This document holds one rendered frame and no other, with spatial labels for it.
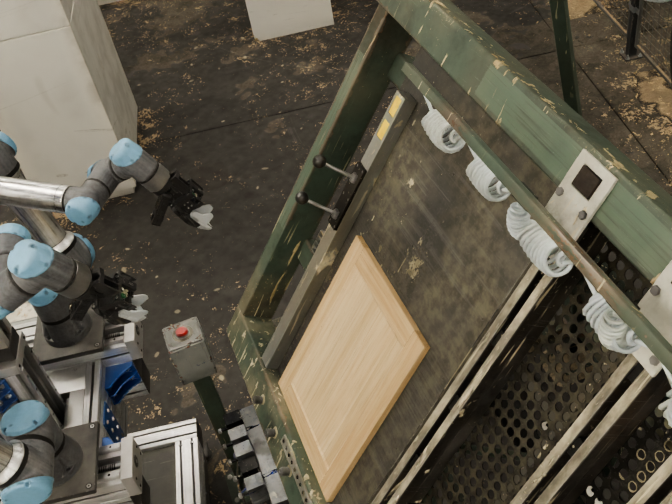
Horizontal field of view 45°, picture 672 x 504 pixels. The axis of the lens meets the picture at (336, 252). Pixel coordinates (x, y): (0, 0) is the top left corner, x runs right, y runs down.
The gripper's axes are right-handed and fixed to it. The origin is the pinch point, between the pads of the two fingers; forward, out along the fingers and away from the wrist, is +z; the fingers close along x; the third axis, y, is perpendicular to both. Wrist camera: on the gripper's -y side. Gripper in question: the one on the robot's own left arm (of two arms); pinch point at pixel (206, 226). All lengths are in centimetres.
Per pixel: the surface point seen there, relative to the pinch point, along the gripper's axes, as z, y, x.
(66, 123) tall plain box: 28, -118, 204
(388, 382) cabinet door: 30, 30, -57
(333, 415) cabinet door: 40, 7, -49
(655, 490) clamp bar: 11, 80, -119
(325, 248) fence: 21.4, 24.9, -11.3
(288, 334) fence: 37.6, -2.2, -16.0
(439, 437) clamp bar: 23, 42, -83
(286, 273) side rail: 37.9, 0.0, 9.0
